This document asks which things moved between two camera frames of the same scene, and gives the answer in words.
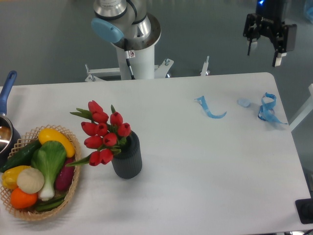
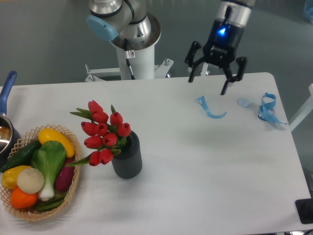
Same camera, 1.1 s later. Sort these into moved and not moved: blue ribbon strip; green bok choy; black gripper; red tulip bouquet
Moved: black gripper
Not moved: green bok choy; blue ribbon strip; red tulip bouquet
